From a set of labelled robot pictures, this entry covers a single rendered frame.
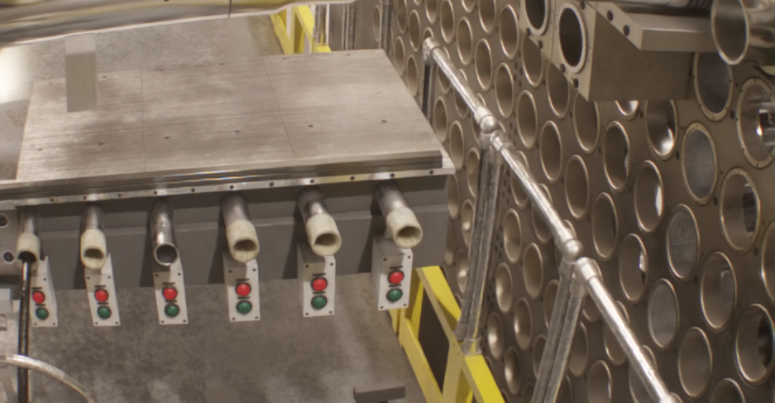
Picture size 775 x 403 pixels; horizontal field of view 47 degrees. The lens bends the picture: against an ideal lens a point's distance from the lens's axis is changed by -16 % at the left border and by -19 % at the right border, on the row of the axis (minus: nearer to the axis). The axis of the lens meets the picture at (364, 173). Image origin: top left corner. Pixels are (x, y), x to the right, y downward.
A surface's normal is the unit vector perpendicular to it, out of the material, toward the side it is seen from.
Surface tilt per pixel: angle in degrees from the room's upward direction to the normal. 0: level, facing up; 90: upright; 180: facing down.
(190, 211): 90
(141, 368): 0
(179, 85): 0
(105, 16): 101
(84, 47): 90
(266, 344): 0
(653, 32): 90
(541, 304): 90
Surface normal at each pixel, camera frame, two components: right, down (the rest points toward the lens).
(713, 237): -0.97, 0.07
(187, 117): 0.04, -0.87
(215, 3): 0.21, 0.65
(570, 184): 0.22, 0.11
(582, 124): 0.20, -0.15
